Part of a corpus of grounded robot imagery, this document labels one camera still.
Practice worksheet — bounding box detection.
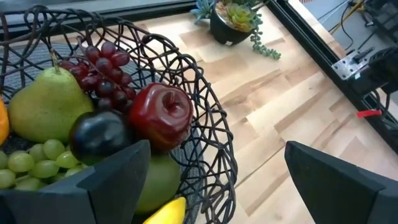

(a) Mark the dark red apple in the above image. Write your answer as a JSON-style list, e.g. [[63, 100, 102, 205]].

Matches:
[[127, 82, 195, 154]]

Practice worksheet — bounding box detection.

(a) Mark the red grapes bunch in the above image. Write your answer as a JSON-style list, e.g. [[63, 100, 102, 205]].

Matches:
[[58, 40, 138, 114]]

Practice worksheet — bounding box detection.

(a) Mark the green pear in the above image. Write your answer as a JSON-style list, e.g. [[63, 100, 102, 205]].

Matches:
[[7, 49, 95, 144]]

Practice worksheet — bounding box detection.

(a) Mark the yellow banana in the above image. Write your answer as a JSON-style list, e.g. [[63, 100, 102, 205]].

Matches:
[[142, 196, 188, 224]]

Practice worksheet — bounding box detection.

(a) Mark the succulent plant in black pot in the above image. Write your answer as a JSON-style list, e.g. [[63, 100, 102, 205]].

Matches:
[[190, 0, 282, 61]]

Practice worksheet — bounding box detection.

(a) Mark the orange mango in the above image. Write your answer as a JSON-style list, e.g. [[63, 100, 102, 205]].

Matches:
[[0, 97, 11, 147]]

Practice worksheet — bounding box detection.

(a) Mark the yellow cable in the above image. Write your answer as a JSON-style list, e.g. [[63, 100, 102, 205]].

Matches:
[[328, 0, 365, 34]]

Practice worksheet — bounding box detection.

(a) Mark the green grapes bunch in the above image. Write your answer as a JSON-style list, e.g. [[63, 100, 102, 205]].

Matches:
[[0, 138, 90, 192]]

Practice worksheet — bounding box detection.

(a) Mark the black aluminium table frame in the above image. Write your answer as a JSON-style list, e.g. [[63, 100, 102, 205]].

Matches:
[[0, 0, 398, 154]]

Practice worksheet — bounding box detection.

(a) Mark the silver metal bracket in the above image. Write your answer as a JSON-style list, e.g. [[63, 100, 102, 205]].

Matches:
[[330, 49, 376, 82]]

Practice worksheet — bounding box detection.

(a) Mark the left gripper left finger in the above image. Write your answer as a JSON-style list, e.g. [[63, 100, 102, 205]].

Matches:
[[0, 139, 152, 224]]

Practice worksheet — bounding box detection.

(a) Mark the dark wire basket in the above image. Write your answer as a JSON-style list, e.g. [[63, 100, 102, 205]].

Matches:
[[0, 4, 239, 224]]

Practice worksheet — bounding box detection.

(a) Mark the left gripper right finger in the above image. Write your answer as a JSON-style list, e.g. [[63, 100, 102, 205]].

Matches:
[[284, 140, 398, 224]]

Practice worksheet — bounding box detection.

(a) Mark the black plum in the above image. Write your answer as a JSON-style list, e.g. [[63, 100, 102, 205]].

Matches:
[[68, 109, 135, 166]]

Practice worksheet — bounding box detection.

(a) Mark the green apple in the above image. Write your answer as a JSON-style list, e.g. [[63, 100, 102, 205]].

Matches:
[[134, 151, 182, 216]]

